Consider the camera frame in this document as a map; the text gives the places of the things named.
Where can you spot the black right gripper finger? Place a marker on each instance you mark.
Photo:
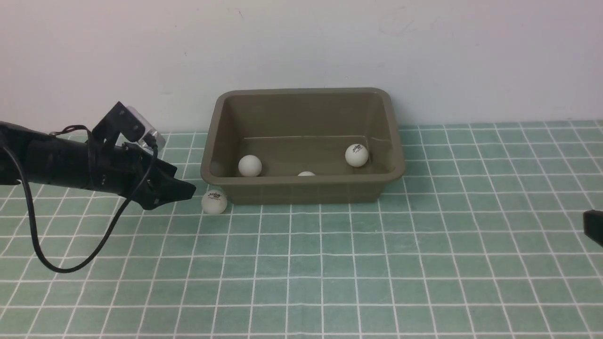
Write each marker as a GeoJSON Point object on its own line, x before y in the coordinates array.
{"type": "Point", "coordinates": [593, 225]}

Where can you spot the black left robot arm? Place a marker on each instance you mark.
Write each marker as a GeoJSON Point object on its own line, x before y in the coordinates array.
{"type": "Point", "coordinates": [50, 160]}

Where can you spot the white ball with logo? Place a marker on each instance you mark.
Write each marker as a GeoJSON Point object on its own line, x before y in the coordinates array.
{"type": "Point", "coordinates": [214, 202]}

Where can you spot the brown plastic bin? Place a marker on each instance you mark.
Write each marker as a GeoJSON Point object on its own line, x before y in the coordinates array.
{"type": "Point", "coordinates": [296, 130]}

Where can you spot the green checkered tablecloth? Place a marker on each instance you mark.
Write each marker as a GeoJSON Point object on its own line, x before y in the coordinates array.
{"type": "Point", "coordinates": [481, 239]}

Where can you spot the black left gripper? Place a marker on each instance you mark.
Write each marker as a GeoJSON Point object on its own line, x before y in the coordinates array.
{"type": "Point", "coordinates": [131, 171]}

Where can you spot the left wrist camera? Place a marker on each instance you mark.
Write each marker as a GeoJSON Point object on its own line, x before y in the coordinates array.
{"type": "Point", "coordinates": [127, 122]}

